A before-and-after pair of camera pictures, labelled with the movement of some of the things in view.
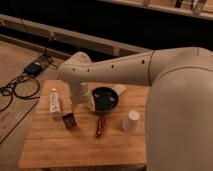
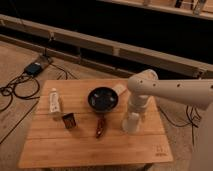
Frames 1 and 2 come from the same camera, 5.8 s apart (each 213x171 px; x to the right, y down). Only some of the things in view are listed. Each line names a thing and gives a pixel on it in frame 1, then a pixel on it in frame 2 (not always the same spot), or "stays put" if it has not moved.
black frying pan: [105, 99] stays put
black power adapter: [33, 69] stays put
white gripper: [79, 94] to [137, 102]
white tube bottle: [54, 101] stays put
